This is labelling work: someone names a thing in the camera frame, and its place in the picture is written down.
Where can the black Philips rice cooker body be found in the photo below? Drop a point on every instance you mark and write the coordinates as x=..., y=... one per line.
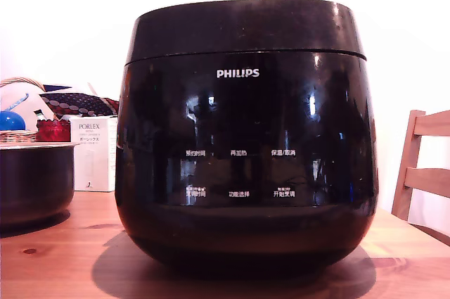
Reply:
x=246, y=119

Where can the black rice cooker lid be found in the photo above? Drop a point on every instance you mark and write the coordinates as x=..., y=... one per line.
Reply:
x=246, y=28

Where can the white Porlex box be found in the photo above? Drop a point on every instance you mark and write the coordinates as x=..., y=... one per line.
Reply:
x=93, y=158

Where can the dark dotted patterned cloth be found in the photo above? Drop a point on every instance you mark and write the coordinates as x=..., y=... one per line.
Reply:
x=81, y=102

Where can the red glass candle holder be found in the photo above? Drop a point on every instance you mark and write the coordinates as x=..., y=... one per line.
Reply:
x=52, y=132

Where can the dark metal inner pot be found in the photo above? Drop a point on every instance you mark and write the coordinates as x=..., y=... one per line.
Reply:
x=35, y=179

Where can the wooden chair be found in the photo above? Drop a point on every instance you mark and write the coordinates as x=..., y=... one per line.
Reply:
x=418, y=176

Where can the white bag with blue print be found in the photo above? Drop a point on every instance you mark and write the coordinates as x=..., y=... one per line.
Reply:
x=21, y=98

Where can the wicker basket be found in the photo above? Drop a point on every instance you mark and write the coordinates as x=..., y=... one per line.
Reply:
x=17, y=136

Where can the blue ball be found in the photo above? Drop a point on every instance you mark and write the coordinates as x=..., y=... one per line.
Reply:
x=10, y=121

